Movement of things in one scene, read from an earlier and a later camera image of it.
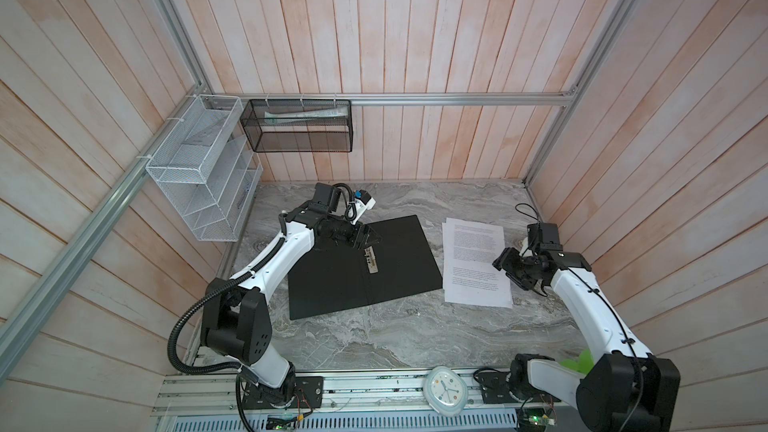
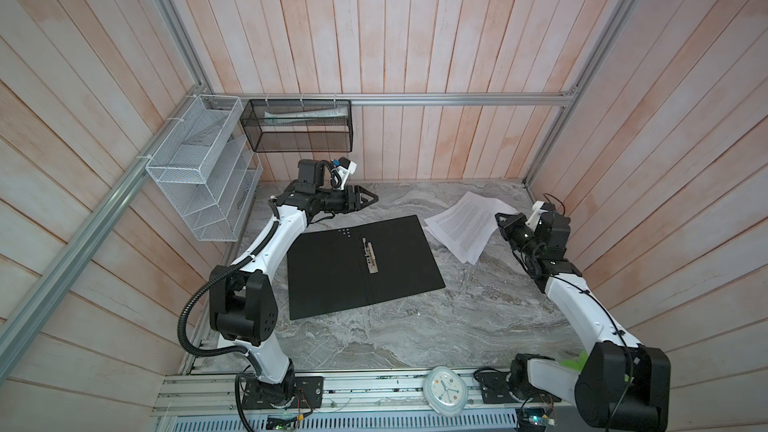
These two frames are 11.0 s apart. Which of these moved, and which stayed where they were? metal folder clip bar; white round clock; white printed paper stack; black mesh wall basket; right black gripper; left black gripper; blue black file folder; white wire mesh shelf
Moved: right black gripper; white printed paper stack; left black gripper
Stayed: blue black file folder; metal folder clip bar; white round clock; white wire mesh shelf; black mesh wall basket
